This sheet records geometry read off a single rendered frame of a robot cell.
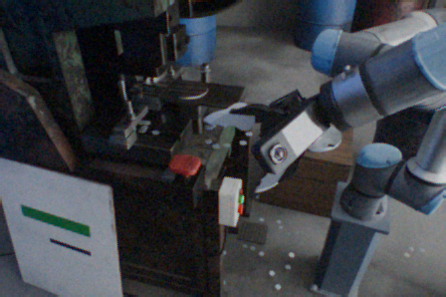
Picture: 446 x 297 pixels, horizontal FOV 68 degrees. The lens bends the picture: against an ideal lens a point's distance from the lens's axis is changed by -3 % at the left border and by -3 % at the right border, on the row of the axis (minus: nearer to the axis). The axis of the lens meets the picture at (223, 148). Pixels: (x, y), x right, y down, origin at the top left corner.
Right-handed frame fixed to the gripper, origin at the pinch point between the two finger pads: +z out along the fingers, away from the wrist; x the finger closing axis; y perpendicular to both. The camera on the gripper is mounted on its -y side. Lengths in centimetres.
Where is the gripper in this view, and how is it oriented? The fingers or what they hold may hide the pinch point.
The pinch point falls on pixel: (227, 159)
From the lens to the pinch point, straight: 55.8
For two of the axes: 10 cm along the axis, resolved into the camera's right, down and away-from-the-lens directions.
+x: -5.7, -7.9, -2.4
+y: 3.9, -5.1, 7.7
